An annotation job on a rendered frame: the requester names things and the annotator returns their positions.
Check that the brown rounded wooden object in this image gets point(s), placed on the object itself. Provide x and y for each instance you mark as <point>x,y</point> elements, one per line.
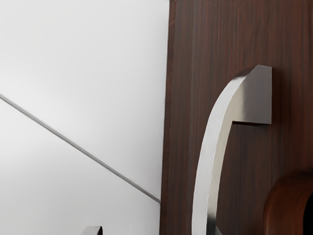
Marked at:
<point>281,195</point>

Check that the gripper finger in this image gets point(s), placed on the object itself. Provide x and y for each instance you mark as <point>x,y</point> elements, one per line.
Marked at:
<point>93,231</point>

